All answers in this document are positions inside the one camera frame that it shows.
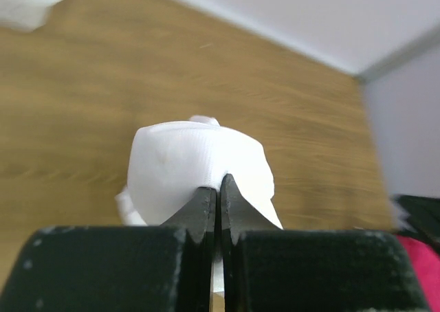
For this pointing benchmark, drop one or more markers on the right corner aluminium post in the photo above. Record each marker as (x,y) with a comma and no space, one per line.
(400,57)

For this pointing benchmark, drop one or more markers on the white plastic basket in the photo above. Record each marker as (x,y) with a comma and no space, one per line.
(26,15)

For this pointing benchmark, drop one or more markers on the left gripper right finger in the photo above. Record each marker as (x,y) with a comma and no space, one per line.
(269,269)

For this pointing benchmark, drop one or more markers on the folded pink t shirt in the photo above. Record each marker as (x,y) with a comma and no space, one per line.
(425,262)

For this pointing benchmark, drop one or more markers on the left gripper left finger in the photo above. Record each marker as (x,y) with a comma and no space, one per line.
(116,268)

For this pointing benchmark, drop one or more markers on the white t shirt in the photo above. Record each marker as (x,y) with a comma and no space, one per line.
(170,160)

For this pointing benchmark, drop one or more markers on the folded black t shirt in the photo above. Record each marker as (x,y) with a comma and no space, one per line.
(423,215)

